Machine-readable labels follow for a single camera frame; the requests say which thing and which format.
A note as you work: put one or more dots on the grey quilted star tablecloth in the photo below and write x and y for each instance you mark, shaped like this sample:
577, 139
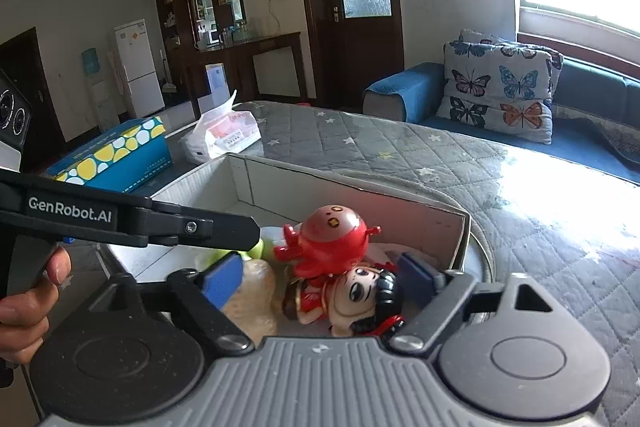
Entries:
573, 228

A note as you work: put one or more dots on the white soft tissue pack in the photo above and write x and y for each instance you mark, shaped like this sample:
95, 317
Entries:
219, 131

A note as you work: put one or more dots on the person's left hand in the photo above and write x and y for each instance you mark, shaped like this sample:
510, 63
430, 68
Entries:
24, 317

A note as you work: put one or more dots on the black-haired doll in red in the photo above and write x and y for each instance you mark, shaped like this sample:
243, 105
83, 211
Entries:
366, 300

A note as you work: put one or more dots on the white refrigerator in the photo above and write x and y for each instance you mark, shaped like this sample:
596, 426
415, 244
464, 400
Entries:
136, 69

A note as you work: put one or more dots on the white cardboard box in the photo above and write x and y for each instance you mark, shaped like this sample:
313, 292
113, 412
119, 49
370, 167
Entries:
276, 194

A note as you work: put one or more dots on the lime green frog toy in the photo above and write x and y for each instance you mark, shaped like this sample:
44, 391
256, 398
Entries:
261, 250

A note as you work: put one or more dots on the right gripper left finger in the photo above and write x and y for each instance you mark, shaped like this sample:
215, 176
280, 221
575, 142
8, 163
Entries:
200, 297

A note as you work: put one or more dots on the dark wooden cabinet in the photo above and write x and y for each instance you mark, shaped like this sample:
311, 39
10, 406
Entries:
201, 33

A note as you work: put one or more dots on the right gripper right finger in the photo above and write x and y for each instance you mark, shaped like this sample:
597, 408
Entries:
437, 301

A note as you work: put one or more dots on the water dispenser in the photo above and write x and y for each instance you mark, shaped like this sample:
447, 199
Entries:
100, 91

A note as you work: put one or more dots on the beige textured toy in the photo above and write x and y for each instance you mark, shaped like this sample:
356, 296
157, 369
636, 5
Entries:
250, 307

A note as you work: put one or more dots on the red octopus toy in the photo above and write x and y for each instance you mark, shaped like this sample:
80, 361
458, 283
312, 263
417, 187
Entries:
332, 240

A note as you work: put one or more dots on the blue sofa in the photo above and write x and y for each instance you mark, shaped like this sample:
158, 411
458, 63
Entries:
595, 114

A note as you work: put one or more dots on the butterfly print pillow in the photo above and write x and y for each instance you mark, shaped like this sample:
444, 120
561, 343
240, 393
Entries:
501, 86

